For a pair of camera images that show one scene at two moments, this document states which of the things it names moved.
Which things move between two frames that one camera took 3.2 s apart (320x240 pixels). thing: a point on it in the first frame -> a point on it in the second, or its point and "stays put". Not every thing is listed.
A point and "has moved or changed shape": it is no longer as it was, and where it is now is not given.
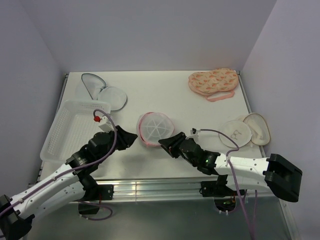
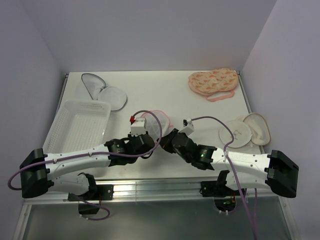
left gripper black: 124,138 -> 130,137
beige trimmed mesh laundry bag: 252,127 stays put
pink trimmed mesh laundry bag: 152,127 has moved or changed shape
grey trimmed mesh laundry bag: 98,90 stays put
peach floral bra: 215,85 stays put
